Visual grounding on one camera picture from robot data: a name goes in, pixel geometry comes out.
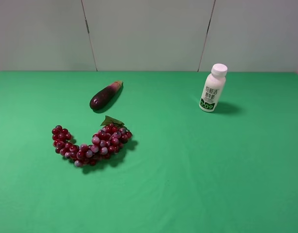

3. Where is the white milk bottle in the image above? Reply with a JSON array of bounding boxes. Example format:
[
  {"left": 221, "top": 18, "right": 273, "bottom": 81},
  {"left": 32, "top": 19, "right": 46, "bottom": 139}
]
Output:
[{"left": 199, "top": 64, "right": 228, "bottom": 112}]

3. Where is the red plastic grape bunch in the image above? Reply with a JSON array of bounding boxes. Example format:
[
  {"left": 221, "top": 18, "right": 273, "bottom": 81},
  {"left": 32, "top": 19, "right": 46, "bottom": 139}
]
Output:
[{"left": 52, "top": 116, "right": 133, "bottom": 167}]

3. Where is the purple toy eggplant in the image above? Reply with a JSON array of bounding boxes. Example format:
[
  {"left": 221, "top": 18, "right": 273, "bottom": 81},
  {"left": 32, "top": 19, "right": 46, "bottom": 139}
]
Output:
[{"left": 89, "top": 81, "right": 123, "bottom": 111}]

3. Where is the green table cloth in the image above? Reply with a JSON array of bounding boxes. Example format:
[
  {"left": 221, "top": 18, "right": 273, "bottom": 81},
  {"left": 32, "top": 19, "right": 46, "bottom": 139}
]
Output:
[{"left": 0, "top": 71, "right": 298, "bottom": 233}]

